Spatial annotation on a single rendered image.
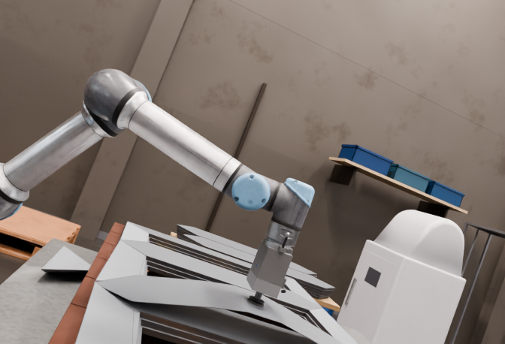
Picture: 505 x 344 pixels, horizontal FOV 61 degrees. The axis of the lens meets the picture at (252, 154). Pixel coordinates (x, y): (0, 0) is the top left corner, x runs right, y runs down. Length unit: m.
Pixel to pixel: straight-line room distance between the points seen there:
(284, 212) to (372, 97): 4.72
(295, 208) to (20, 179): 0.66
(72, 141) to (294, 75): 4.31
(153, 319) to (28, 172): 0.47
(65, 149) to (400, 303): 3.55
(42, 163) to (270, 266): 0.60
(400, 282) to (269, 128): 2.23
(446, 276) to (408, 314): 0.50
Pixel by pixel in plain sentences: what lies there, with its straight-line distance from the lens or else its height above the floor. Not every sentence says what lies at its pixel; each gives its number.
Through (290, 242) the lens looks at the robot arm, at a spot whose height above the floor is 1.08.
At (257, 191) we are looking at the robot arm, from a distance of 0.86.
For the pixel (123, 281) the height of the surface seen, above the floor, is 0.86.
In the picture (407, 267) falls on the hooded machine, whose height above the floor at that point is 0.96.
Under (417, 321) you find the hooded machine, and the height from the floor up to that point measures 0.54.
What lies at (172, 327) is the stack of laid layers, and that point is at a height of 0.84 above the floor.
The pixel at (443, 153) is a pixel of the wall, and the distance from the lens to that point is 6.25.
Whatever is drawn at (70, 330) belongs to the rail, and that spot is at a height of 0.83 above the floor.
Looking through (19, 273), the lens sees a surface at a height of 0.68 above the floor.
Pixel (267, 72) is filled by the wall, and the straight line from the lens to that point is 5.15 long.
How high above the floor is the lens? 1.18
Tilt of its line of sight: 3 degrees up
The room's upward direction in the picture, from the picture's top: 21 degrees clockwise
